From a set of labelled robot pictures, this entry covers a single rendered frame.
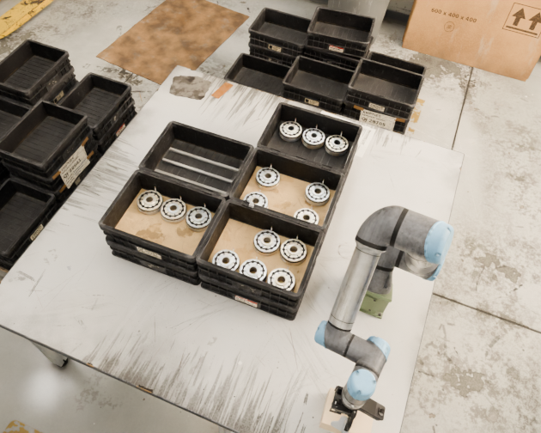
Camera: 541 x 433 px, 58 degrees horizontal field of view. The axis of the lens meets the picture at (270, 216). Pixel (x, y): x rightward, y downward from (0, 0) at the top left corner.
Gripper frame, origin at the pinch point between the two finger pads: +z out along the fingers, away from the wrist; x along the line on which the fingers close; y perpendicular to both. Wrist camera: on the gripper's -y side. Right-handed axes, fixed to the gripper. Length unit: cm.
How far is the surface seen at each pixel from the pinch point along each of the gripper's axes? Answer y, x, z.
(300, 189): 41, -80, -8
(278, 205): 47, -69, -8
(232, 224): 62, -53, -8
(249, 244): 52, -47, -8
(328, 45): 61, -222, 22
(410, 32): 11, -319, 62
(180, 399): 56, 13, 5
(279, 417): 21.7, 7.5, 5.2
